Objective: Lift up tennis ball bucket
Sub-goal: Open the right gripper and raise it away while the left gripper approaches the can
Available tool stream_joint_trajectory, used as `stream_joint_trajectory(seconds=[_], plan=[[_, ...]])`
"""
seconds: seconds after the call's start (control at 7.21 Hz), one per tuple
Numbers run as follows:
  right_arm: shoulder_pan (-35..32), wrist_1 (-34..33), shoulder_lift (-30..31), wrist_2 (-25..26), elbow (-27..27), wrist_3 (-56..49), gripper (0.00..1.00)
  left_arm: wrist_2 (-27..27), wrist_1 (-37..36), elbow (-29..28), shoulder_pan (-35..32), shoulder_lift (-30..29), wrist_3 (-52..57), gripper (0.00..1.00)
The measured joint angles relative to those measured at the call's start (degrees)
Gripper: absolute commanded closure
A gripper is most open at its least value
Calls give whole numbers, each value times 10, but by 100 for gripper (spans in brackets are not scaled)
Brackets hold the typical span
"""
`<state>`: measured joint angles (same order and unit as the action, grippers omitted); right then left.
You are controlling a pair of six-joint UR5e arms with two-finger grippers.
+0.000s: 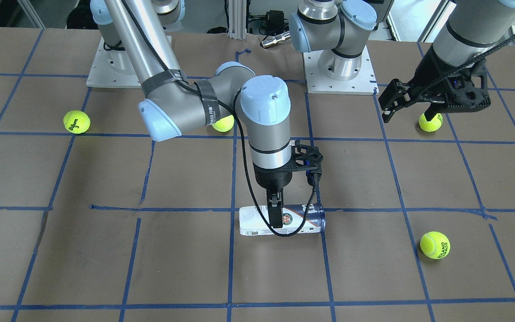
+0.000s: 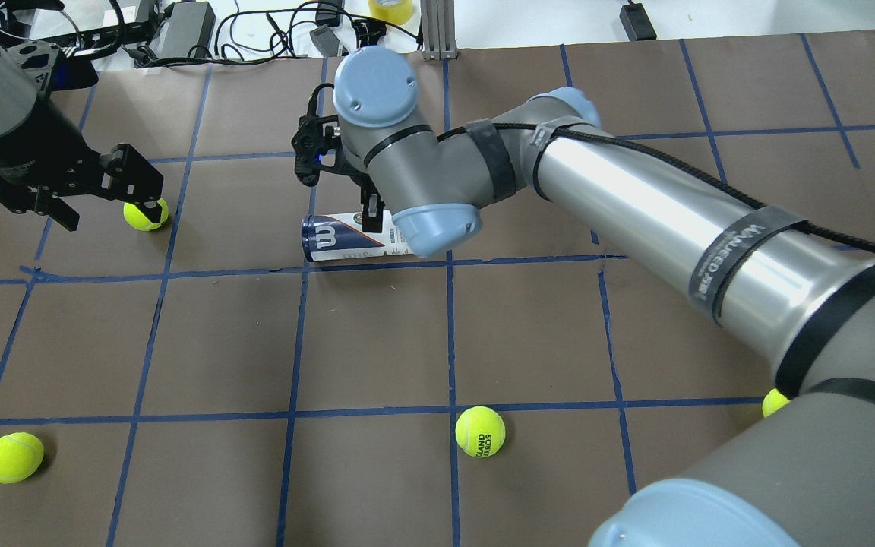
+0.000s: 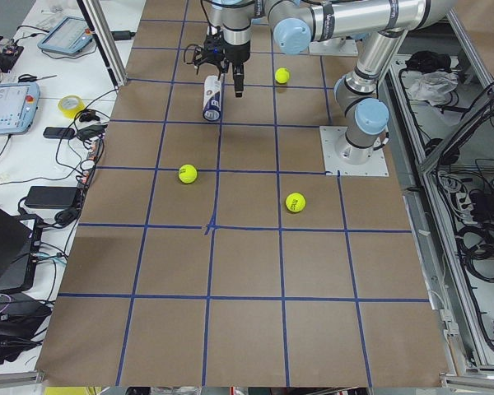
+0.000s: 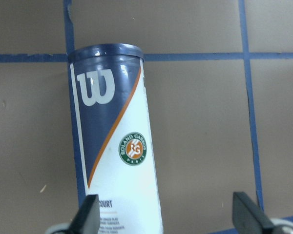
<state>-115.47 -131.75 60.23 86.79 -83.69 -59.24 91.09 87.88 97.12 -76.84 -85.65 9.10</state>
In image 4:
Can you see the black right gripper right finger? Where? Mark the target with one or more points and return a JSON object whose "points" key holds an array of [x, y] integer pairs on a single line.
{"points": [[248, 218]]}

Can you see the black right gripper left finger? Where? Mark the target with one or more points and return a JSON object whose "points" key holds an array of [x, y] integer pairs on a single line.
{"points": [[87, 219]]}

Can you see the white blue tennis ball can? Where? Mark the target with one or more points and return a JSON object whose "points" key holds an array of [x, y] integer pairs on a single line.
{"points": [[114, 137]]}

